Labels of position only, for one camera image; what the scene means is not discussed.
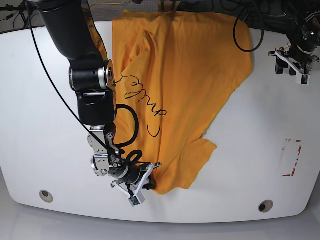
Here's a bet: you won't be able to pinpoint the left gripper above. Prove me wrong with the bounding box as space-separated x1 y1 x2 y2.
268 43 320 76

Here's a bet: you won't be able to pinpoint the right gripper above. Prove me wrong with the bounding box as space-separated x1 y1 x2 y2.
110 162 162 198

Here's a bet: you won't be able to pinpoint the yellow T-shirt with script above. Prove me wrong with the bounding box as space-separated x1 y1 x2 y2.
84 9 253 196

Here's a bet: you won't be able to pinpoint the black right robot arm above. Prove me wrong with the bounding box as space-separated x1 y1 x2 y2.
26 0 158 201

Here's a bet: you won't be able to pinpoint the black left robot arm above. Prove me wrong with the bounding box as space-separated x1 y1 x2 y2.
268 0 320 79

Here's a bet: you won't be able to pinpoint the red tape rectangle marking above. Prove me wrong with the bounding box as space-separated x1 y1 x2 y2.
280 139 302 177

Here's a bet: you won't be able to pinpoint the left table grommet hole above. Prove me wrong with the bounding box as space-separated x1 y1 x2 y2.
39 190 54 203

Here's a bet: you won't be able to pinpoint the table grommet hole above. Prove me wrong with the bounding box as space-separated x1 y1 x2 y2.
258 199 274 213
39 190 54 203

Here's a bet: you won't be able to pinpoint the right table grommet hole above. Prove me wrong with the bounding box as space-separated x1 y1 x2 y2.
258 199 274 213

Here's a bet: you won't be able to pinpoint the black tripod stand legs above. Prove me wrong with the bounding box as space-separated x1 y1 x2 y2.
0 0 41 31

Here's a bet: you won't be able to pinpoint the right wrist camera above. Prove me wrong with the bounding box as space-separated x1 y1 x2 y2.
128 192 145 208

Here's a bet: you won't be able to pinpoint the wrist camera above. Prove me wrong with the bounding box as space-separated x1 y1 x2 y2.
295 73 311 86
128 192 145 208

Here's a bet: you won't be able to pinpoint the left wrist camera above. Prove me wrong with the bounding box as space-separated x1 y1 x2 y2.
295 73 311 86

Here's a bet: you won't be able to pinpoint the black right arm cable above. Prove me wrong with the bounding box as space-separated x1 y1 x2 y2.
27 4 143 176

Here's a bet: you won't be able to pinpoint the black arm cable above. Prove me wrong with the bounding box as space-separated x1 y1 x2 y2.
27 4 143 176
232 0 291 53

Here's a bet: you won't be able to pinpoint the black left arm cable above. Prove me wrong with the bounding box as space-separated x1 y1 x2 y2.
232 0 291 53

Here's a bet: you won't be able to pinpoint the yellow cable on floor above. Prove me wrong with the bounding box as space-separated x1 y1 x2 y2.
88 0 131 8

